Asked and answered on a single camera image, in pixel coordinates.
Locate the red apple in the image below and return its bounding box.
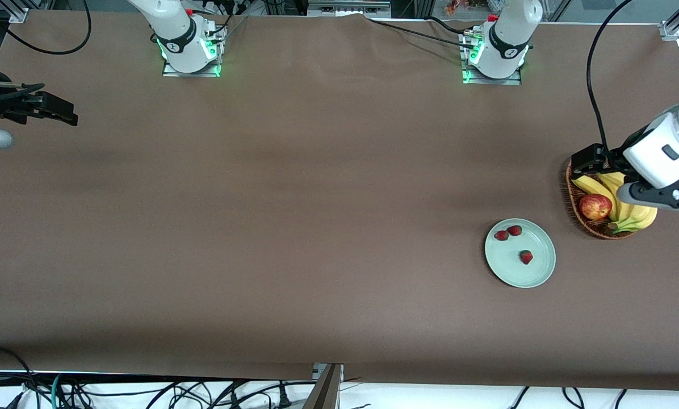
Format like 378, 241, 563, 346
579, 193, 613, 221

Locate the woven wicker basket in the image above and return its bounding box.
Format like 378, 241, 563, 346
564, 158, 636, 240

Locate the short black cable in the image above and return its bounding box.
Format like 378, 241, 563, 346
425, 16, 472, 36

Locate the aluminium profile post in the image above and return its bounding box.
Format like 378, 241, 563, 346
304, 362, 345, 409

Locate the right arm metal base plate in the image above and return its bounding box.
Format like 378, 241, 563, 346
162, 23, 223, 77

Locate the table cover sheet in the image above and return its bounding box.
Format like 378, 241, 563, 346
0, 10, 679, 393

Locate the thick black cable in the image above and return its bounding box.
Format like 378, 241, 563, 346
0, 345, 39, 409

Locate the pale green round plate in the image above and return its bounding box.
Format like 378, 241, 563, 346
484, 218, 557, 289

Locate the grey box with ports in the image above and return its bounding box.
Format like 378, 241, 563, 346
307, 0, 392, 18

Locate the long black cable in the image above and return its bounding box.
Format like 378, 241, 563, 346
365, 17, 477, 49

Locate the orange toy pile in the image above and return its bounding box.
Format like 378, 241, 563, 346
445, 0, 491, 15

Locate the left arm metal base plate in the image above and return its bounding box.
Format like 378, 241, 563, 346
460, 28, 523, 86

